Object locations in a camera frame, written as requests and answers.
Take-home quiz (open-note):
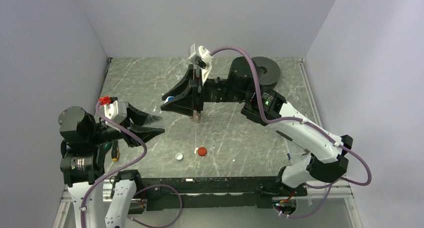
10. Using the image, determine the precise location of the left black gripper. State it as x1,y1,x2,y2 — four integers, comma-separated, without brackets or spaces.
88,101,165,146

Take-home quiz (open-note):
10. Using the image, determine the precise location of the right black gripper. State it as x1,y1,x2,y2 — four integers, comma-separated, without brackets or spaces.
161,63,250,115

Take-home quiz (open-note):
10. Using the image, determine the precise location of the clear bottle blue white cap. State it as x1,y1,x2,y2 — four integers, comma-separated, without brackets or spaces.
144,106,163,125

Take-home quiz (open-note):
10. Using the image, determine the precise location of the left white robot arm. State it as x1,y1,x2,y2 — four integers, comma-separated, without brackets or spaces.
58,98,164,227

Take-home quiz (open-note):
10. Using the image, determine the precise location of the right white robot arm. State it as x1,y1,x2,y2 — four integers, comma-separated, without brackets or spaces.
161,57,353,195

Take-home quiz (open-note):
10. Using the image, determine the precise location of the small clear cup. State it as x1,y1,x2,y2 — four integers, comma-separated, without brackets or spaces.
175,71,183,80

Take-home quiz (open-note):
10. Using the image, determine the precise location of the yellow black screwdriver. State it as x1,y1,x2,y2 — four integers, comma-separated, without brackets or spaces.
110,140,120,161

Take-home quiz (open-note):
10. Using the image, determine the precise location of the black filament spool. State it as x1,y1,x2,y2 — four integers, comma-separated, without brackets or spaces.
252,57,282,88

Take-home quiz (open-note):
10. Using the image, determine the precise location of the clear plastic box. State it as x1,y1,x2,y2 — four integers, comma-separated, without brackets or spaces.
285,139,310,165

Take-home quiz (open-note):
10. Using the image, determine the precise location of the hammer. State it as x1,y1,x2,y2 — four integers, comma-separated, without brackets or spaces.
275,130,310,156

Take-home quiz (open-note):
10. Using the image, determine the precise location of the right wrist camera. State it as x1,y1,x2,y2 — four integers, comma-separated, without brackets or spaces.
187,44,214,85

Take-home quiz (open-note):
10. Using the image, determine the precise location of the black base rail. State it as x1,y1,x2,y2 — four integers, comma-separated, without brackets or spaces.
135,176,308,211

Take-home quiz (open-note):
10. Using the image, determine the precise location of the aluminium frame rail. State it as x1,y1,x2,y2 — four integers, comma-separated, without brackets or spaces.
54,171,362,227

